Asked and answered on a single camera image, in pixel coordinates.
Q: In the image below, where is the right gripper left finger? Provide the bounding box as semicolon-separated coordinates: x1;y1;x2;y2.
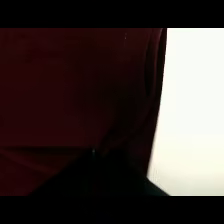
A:
31;148;95;197

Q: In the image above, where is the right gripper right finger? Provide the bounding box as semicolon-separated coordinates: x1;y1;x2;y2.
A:
94;149;170;197

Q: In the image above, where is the dark red garment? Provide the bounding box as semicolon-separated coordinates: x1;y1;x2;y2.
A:
0;27;168;197

